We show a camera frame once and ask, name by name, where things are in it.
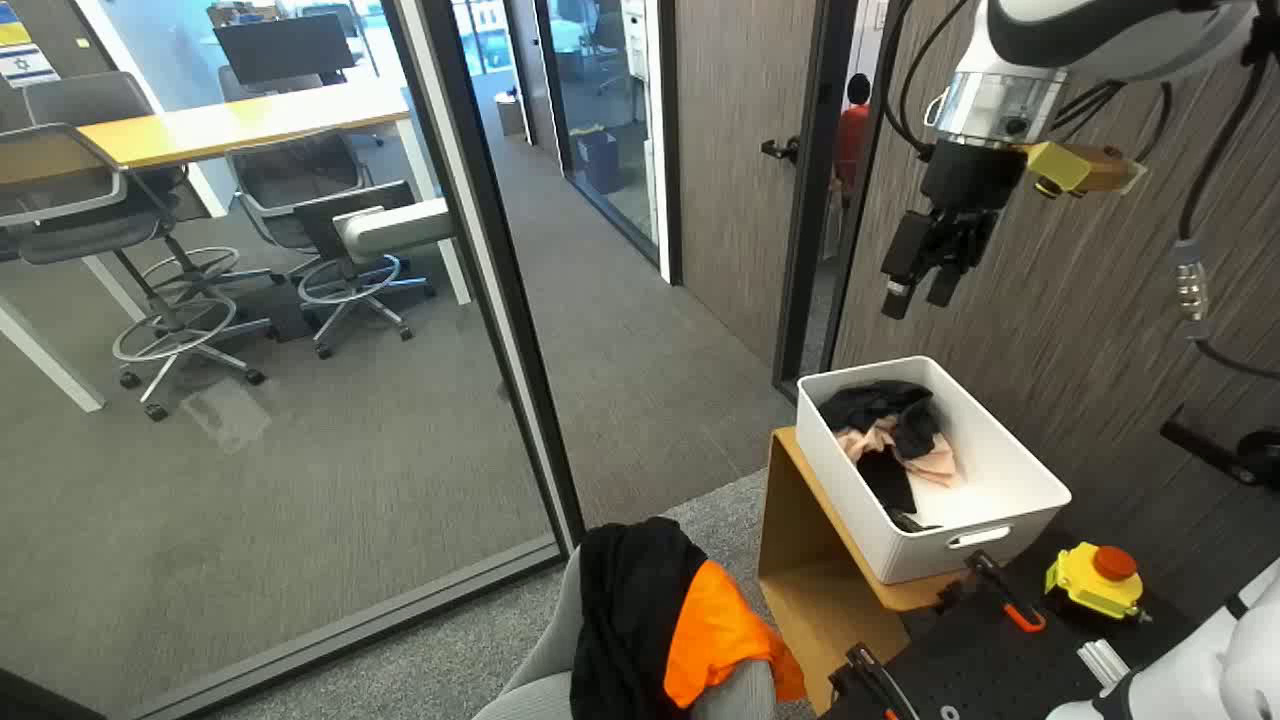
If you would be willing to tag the grey office stool chair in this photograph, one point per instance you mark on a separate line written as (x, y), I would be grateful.
(80, 227)

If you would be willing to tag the floor outlet cover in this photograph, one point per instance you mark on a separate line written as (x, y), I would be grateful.
(225, 415)

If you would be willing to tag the pink cloth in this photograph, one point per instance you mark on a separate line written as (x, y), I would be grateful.
(934, 463)

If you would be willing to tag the black office stool chair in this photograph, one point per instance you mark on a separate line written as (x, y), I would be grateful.
(307, 215)

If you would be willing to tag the black garment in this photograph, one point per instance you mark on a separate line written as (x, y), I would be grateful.
(620, 612)

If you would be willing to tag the brown wooden door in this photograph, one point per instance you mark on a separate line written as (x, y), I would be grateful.
(735, 241)

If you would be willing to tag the brown desk with white legs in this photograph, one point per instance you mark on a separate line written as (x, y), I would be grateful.
(40, 156)

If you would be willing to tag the yellow emergency stop button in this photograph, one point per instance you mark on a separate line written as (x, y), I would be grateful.
(1086, 586)

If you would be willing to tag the black glass wall frame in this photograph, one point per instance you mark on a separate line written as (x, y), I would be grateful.
(491, 267)

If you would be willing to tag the white plastic box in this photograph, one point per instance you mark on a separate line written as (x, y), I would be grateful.
(1014, 494)

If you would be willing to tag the wall poster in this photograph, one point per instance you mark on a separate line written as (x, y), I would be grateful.
(23, 55)

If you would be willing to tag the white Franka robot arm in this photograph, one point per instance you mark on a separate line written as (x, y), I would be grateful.
(1104, 34)

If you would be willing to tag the dark patterned cloth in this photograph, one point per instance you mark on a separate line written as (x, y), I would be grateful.
(889, 487)

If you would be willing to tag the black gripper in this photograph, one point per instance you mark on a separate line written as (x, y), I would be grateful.
(973, 180)

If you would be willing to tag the black door frame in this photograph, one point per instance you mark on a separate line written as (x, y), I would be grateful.
(804, 267)

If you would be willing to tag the short aluminium bar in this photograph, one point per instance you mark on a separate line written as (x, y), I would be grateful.
(1104, 667)

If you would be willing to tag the black cloth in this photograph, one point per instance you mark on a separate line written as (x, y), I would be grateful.
(883, 402)

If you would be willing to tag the black orange bar clamp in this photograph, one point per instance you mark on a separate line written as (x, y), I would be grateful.
(866, 687)

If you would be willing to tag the grey trash can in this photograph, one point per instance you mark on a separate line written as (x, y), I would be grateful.
(511, 119)

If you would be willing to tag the red fire extinguisher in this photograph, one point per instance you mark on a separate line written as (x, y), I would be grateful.
(855, 141)

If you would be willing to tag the wooden top office desk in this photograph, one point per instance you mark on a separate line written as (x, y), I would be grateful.
(243, 120)

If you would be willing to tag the orange cloth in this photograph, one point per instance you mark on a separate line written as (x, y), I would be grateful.
(714, 633)

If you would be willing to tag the wooden stand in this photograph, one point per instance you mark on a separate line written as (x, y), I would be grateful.
(803, 534)

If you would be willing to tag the black monitor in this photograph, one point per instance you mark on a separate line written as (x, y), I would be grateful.
(284, 45)

